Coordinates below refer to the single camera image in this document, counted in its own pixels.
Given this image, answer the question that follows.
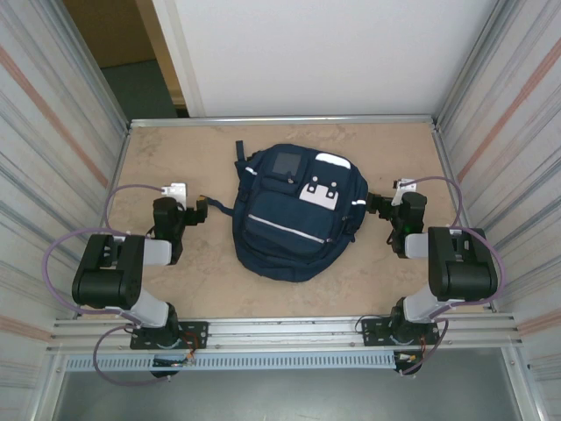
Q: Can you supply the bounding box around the navy blue backpack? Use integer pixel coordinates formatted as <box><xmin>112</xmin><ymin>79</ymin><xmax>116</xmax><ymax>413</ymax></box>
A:
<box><xmin>208</xmin><ymin>139</ymin><xmax>369</xmax><ymax>282</ymax></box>

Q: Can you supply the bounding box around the aluminium table edge bar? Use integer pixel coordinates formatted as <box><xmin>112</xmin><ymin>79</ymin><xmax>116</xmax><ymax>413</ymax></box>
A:
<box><xmin>128</xmin><ymin>114</ymin><xmax>441</xmax><ymax>131</ymax></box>

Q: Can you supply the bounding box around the small controller board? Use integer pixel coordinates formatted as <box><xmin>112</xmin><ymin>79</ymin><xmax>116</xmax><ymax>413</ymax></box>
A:
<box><xmin>393</xmin><ymin>350</ymin><xmax>423</xmax><ymax>366</ymax></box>
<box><xmin>152</xmin><ymin>350</ymin><xmax>197</xmax><ymax>367</ymax></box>

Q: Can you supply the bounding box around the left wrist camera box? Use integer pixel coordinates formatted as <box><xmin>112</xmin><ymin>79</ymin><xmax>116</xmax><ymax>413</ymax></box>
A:
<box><xmin>160</xmin><ymin>182</ymin><xmax>188</xmax><ymax>210</ymax></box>

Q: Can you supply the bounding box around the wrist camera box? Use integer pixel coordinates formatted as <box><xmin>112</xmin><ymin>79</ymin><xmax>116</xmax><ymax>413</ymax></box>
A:
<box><xmin>160</xmin><ymin>182</ymin><xmax>188</xmax><ymax>210</ymax></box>
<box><xmin>391</xmin><ymin>176</ymin><xmax>418</xmax><ymax>206</ymax></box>

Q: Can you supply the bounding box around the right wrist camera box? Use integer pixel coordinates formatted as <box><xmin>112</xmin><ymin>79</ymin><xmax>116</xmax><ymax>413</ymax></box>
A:
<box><xmin>391</xmin><ymin>176</ymin><xmax>418</xmax><ymax>206</ymax></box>

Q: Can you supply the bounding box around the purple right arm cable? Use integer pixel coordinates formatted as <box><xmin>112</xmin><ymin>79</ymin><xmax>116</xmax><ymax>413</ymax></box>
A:
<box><xmin>396</xmin><ymin>175</ymin><xmax>508</xmax><ymax>378</ymax></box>

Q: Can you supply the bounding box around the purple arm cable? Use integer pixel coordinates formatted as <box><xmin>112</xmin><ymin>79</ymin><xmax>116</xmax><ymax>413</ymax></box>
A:
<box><xmin>44</xmin><ymin>182</ymin><xmax>176</xmax><ymax>388</ymax></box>
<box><xmin>396</xmin><ymin>175</ymin><xmax>508</xmax><ymax>378</ymax></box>

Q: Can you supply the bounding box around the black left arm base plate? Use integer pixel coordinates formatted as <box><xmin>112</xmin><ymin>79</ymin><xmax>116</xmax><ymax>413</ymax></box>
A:
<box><xmin>130</xmin><ymin>320</ymin><xmax>209</xmax><ymax>351</ymax></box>

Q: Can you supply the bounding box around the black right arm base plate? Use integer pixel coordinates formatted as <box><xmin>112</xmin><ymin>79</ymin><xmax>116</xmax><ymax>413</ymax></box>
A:
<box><xmin>359</xmin><ymin>318</ymin><xmax>439</xmax><ymax>347</ymax></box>

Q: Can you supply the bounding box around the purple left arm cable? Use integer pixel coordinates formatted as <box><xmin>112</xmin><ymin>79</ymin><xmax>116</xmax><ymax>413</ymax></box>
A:
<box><xmin>44</xmin><ymin>182</ymin><xmax>176</xmax><ymax>388</ymax></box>

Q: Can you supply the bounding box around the aluminium mounting rail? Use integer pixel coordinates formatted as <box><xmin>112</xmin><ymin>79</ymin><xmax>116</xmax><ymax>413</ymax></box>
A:
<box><xmin>51</xmin><ymin>313</ymin><xmax>525</xmax><ymax>352</ymax></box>

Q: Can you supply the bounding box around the grey slotted cable duct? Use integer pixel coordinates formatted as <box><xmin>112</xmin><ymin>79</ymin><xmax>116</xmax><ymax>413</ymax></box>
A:
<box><xmin>64</xmin><ymin>353</ymin><xmax>398</xmax><ymax>372</ymax></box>

